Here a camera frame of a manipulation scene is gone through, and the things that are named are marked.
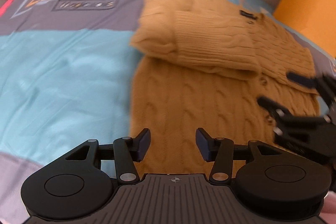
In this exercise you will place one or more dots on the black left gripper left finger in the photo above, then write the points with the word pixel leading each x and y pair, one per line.
pixel 83 180

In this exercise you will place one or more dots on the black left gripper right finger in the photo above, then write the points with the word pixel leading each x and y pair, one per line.
pixel 269 182

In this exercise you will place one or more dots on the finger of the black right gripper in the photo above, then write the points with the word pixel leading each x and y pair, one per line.
pixel 273 108
pixel 304 81

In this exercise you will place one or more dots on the mustard cable-knit sweater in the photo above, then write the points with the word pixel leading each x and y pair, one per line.
pixel 205 63

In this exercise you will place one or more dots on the orange headboard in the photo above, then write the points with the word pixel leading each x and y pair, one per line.
pixel 314 19

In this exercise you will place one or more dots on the blue and grey duvet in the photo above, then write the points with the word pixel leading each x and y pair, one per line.
pixel 66 71

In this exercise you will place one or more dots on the pink bed sheet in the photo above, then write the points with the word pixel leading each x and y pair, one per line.
pixel 9 8

